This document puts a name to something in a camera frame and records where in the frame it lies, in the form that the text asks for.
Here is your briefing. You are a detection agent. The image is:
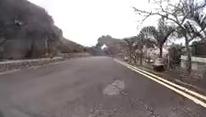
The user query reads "row of bare trees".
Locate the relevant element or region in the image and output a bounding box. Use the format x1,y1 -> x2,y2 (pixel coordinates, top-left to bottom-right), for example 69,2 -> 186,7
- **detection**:
119,0 -> 206,82

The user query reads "dark tree clump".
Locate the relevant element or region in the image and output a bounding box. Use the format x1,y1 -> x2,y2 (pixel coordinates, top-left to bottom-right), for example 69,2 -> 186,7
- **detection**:
93,34 -> 125,57

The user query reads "pale block on dark base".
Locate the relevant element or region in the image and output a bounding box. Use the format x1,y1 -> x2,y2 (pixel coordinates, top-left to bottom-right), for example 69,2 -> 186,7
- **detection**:
152,57 -> 167,73

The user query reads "white wall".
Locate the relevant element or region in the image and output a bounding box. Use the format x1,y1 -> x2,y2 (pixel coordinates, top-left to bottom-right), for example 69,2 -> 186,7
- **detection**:
179,53 -> 206,81

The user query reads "grey asphalt road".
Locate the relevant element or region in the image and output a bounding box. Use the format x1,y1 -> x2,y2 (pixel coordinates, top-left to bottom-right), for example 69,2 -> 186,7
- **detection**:
0,50 -> 206,117

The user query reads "wooded hillside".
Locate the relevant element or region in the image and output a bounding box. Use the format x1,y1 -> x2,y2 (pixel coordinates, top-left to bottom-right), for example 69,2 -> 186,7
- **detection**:
0,0 -> 99,61

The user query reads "dirt roadside verge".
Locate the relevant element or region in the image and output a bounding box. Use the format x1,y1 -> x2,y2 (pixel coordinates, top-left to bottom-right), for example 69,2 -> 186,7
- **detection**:
114,53 -> 206,102

